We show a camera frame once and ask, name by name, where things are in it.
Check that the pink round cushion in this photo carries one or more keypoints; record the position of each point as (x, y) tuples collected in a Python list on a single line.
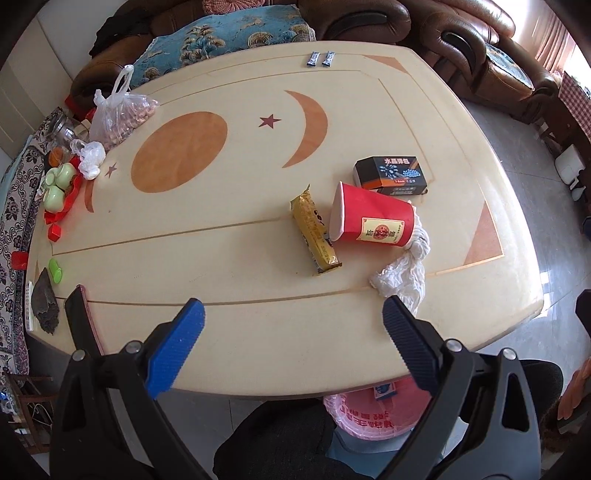
[(233, 5)]

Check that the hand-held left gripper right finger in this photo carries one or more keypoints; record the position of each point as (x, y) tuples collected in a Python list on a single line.
[(408, 341)]

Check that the orange fruit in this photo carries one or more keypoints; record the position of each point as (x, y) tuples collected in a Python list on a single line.
[(55, 155)]

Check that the beige wooden table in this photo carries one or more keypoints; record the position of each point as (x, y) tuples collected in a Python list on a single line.
[(207, 258)]

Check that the glass jar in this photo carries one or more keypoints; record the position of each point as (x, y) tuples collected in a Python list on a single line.
[(64, 131)]

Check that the brown wooden stool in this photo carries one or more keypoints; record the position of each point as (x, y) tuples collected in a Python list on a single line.
[(27, 406)]

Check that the dark clothing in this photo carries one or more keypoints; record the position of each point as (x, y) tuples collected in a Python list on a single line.
[(117, 37)]

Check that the blue armchair cushion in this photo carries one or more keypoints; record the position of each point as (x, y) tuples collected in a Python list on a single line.
[(508, 67)]

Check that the blue floral sofa cover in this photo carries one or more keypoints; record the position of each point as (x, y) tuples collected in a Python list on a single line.
[(221, 41)]

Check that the brown leather sofa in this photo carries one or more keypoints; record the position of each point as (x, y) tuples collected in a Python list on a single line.
[(360, 18)]

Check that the yellow snack wrapper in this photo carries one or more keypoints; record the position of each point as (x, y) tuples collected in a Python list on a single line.
[(316, 230)]

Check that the green cup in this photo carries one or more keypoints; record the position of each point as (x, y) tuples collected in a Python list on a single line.
[(55, 198), (64, 173)]

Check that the red paper cup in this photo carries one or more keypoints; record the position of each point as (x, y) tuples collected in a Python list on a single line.
[(374, 217)]

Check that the person's left leg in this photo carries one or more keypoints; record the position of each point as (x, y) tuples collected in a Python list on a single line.
[(277, 443)]

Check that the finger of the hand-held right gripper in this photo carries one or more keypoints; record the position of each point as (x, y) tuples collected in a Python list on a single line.
[(584, 309)]

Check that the small green plastic thing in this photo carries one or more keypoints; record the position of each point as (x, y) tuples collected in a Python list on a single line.
[(56, 271)]

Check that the white ruler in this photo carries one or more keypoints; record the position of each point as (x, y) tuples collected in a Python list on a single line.
[(30, 304)]

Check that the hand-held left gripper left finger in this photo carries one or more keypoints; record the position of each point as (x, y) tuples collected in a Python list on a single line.
[(178, 344)]

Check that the black box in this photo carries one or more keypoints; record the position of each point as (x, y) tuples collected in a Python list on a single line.
[(392, 175)]

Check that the pink curtain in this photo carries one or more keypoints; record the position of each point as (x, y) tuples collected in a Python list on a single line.
[(556, 55)]

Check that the small white plastic bag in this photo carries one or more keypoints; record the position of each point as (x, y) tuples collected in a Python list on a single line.
[(90, 159)]

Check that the checkered tablecloth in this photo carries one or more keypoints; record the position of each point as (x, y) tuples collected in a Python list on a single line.
[(577, 101)]

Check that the brown leather armchair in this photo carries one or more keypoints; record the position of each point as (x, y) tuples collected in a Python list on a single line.
[(461, 46)]

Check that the patterned blanket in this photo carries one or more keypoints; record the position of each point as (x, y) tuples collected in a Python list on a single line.
[(18, 198)]

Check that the plastic bag of peanuts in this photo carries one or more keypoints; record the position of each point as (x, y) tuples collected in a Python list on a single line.
[(120, 117)]

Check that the beige wardrobe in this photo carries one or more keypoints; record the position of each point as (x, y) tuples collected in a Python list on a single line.
[(46, 69)]

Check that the dark cloth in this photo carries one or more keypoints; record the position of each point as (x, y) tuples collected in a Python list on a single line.
[(46, 304)]

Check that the smartphone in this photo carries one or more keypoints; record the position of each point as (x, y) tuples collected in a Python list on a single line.
[(81, 318)]

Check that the bin with pink bag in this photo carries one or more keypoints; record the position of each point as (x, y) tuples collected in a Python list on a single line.
[(364, 415)]

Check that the small grey sachet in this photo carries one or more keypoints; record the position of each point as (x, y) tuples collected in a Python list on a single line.
[(328, 58), (312, 58)]

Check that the red tray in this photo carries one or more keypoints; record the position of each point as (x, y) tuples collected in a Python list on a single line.
[(74, 196)]

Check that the white appliance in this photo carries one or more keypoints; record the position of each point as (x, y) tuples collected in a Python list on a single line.
[(568, 162)]

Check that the red plastic piece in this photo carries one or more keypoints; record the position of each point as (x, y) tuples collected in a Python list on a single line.
[(55, 231)]

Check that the white tissue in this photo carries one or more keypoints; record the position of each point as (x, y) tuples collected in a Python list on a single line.
[(401, 277)]

